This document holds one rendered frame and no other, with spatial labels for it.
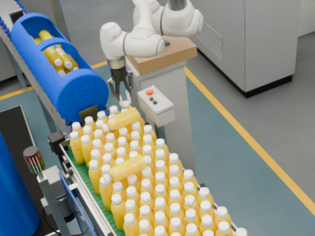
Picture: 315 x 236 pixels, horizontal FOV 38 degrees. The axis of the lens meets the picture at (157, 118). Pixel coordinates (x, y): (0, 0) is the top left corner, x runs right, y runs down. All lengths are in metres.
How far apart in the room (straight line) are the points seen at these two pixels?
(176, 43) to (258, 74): 1.31
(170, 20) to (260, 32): 1.30
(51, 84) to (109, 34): 0.50
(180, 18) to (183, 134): 0.89
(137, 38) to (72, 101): 0.55
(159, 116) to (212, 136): 1.47
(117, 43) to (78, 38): 3.19
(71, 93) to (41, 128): 1.77
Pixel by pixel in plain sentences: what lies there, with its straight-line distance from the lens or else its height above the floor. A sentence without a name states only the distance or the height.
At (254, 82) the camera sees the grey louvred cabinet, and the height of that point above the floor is 0.15.
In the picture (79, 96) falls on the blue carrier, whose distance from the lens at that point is 2.34.
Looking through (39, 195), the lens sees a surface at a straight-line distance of 3.27.
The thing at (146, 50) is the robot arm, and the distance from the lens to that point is 1.98.
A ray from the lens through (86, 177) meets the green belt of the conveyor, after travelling 2.21.
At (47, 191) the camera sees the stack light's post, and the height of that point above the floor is 1.03.
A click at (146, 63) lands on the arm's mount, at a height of 1.06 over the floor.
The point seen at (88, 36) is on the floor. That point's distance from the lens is 5.20.
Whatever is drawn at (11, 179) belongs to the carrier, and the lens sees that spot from 2.74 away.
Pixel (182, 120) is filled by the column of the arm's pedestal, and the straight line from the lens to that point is 2.95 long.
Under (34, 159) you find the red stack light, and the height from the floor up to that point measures 1.24.
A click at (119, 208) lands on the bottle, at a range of 1.86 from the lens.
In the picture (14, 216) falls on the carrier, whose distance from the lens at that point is 2.89.
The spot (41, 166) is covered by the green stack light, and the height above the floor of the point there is 1.18.
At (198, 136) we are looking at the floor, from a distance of 3.62.
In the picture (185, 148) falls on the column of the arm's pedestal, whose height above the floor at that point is 0.29.
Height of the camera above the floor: 2.46
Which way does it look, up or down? 40 degrees down
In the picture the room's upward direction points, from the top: 9 degrees counter-clockwise
